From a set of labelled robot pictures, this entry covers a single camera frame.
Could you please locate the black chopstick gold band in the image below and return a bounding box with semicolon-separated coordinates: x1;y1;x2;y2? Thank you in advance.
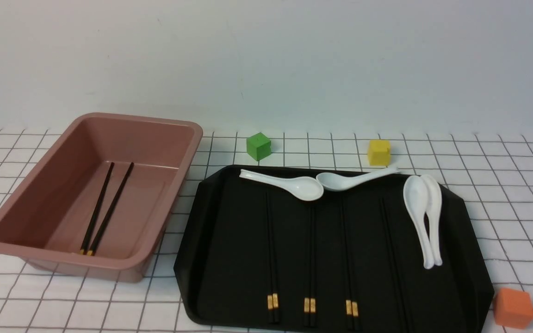
303;207;313;327
264;192;277;324
265;193;280;325
80;162;114;255
309;207;316;327
85;162;135;256
339;198;354;332
343;202;361;332

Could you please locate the green cube block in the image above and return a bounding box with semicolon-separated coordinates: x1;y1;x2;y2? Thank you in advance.
246;132;272;161

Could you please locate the white ceramic spoon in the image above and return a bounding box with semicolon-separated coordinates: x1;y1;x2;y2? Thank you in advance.
403;175;435;270
239;169;324;202
316;166;399;192
421;174;443;266

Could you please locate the black plastic tray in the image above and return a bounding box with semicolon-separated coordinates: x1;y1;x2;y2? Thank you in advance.
175;165;495;333

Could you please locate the yellow cube block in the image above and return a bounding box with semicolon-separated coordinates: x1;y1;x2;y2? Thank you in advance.
367;139;391;167

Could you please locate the pink plastic bin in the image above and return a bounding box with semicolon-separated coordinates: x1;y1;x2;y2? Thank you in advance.
0;112;203;283

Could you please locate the orange cube block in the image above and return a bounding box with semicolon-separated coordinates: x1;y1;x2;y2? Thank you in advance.
493;288;533;329

